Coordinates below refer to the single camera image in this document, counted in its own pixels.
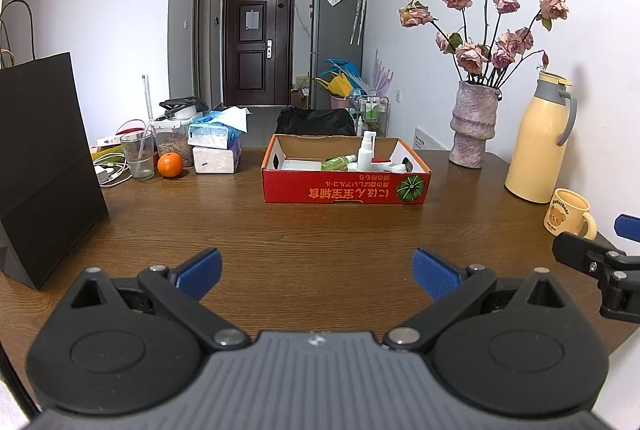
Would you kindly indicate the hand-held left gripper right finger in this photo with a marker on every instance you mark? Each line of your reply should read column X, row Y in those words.
column 435, row 275

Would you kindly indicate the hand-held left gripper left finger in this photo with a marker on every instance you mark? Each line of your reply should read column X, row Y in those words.
column 200, row 270

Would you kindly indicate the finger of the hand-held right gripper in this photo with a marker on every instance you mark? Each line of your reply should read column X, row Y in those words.
column 629, row 226
column 575, row 247

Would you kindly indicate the red and white lint brush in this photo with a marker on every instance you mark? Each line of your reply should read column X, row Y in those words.
column 390, row 167

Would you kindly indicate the orange cardboard box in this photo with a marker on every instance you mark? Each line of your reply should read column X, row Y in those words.
column 340, row 192

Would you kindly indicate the white spray bottle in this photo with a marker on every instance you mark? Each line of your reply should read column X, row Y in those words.
column 366, row 155

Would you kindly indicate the green plastic bottle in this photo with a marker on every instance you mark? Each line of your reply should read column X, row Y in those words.
column 337, row 163

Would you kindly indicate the yellow bear mug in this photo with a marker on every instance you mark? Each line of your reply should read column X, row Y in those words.
column 562, row 212

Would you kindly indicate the orange fruit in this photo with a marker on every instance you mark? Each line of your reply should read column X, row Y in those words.
column 170, row 165

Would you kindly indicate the yellow thermos jug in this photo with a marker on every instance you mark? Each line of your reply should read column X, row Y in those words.
column 532, row 145

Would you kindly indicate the purple tissue pack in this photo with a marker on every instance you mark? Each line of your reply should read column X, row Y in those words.
column 215, row 160

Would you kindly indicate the drinking glass with straw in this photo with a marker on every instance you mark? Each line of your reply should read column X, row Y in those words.
column 137, row 160

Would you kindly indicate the clear container with white lid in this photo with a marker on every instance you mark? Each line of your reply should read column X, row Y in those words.
column 172, row 145

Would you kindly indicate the white flat board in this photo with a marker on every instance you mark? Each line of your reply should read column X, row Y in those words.
column 429, row 140

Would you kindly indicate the blue tissue pack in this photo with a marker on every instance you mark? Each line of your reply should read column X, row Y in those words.
column 212, row 132

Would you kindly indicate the pink textured vase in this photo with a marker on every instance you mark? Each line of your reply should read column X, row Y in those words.
column 472, row 130

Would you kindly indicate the yellow packet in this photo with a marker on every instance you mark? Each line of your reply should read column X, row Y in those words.
column 107, row 150

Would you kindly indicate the white round bowl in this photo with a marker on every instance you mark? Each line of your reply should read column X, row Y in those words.
column 184, row 112

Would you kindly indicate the black folding stand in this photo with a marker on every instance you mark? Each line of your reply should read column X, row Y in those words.
column 182, row 103

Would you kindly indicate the metal trolley with bottles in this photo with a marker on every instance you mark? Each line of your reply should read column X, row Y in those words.
column 371, row 112

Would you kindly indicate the white mop stick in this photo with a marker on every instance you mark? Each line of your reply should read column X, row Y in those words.
column 147, row 97

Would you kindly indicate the black jacket on chair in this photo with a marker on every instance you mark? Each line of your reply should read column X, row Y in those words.
column 315, row 122

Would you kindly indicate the black paper bag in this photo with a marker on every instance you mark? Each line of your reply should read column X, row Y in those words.
column 45, row 160

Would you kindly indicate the pink bucket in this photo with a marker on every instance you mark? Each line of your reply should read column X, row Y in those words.
column 340, row 102

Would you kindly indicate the brown floor carton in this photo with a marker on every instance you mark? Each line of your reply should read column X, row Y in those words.
column 300, row 99

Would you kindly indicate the purple feathery wings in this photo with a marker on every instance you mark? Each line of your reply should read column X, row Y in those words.
column 382, row 75

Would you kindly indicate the dark brown entrance door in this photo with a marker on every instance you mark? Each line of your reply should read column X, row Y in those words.
column 257, row 70

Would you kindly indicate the yellow bag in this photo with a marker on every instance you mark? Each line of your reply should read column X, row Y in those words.
column 339, row 86

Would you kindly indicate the dried pink rose bouquet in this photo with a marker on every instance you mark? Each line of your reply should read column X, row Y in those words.
column 472, row 55

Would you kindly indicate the blue plastic stool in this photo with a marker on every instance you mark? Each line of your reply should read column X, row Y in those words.
column 342, row 66

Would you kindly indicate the silver door lock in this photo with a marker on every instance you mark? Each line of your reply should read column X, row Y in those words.
column 269, row 49

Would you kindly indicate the white door notice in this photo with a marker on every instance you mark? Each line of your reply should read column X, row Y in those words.
column 252, row 19

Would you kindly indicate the grey refrigerator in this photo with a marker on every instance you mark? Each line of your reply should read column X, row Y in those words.
column 335, row 35

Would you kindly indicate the white folded umbrella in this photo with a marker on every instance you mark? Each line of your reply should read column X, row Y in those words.
column 359, row 12

